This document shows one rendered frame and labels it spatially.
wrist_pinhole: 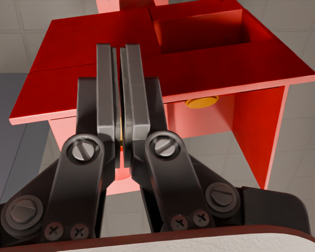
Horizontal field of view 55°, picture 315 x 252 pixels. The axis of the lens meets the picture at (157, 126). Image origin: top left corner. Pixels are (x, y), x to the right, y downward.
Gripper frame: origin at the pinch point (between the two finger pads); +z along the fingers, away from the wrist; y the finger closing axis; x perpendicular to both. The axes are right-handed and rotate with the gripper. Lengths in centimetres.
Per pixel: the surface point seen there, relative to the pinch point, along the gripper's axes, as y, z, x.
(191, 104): 8.8, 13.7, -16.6
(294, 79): 11.5, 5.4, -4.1
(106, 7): 0, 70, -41
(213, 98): 11.0, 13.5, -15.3
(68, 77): -3.2, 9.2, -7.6
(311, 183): 109, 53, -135
